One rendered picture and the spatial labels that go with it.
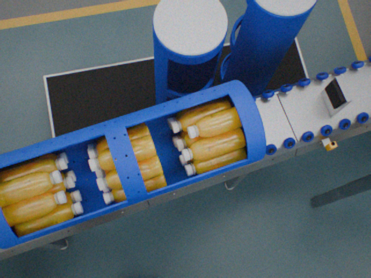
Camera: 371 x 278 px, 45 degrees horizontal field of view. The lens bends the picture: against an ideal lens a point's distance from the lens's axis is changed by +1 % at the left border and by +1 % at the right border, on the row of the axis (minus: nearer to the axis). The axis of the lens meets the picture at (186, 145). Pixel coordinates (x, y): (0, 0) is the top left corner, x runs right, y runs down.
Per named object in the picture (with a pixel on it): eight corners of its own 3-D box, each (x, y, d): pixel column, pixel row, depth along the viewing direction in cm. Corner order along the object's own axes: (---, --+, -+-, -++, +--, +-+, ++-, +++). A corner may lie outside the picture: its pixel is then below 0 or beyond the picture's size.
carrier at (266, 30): (269, 57, 260) (221, 51, 259) (322, -43, 175) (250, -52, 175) (266, 102, 253) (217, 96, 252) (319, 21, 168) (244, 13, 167)
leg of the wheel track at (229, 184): (236, 187, 254) (258, 165, 194) (226, 191, 253) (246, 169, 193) (232, 178, 255) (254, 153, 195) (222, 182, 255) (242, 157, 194)
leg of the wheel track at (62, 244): (69, 247, 241) (38, 242, 181) (59, 251, 240) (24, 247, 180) (66, 237, 242) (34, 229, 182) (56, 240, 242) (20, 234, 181)
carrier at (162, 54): (145, 100, 249) (178, 136, 245) (136, 17, 165) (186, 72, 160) (183, 70, 255) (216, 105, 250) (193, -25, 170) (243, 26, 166)
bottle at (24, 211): (-9, 215, 130) (55, 194, 133) (-6, 203, 136) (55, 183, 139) (2, 234, 133) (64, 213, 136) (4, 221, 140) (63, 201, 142)
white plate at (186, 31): (138, 15, 163) (138, 17, 165) (187, 69, 159) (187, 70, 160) (193, -26, 169) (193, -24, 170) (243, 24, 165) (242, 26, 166)
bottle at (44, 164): (-7, 172, 135) (55, 152, 138) (0, 172, 142) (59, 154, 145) (0, 194, 135) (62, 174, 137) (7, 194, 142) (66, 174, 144)
